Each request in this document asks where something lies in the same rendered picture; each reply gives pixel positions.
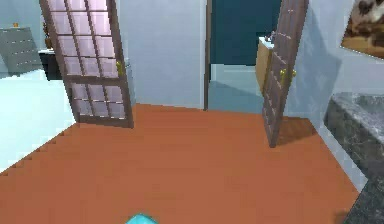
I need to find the brown potted plant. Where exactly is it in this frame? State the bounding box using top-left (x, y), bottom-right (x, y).
top-left (42, 21), bottom-right (54, 50)

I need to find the brown glass pane door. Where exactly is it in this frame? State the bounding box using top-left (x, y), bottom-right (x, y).
top-left (39, 0), bottom-right (135, 130)

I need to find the grey marble counter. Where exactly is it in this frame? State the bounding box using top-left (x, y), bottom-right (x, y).
top-left (323, 92), bottom-right (384, 224)

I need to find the black side table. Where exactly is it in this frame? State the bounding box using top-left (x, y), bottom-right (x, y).
top-left (37, 49), bottom-right (63, 81)

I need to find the brown panelled wooden door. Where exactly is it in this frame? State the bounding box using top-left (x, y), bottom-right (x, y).
top-left (261, 0), bottom-right (310, 149)

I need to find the grey chest of drawers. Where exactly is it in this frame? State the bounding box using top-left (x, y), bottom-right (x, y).
top-left (0, 27), bottom-right (44, 76)

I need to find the framed brown white picture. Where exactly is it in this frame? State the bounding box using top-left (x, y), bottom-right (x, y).
top-left (339, 0), bottom-right (384, 61)

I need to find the gold door handle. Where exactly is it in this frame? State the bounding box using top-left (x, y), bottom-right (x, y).
top-left (279, 68), bottom-right (297, 86)
top-left (115, 60), bottom-right (125, 78)

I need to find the tan white top cabinet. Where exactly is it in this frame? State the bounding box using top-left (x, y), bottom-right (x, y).
top-left (255, 36), bottom-right (276, 95)

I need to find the turquoise cloth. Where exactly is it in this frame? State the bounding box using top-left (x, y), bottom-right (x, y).
top-left (125, 213), bottom-right (159, 224)

